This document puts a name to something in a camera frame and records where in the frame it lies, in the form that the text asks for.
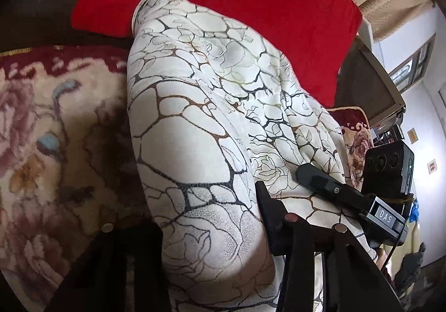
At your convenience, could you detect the floral red beige sofa blanket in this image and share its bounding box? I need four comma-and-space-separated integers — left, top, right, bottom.
1, 46, 149, 311

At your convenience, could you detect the white crackle-pattern coat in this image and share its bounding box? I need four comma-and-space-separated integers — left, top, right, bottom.
127, 0, 367, 311

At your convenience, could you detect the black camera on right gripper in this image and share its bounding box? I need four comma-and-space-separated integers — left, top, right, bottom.
361, 140, 414, 199

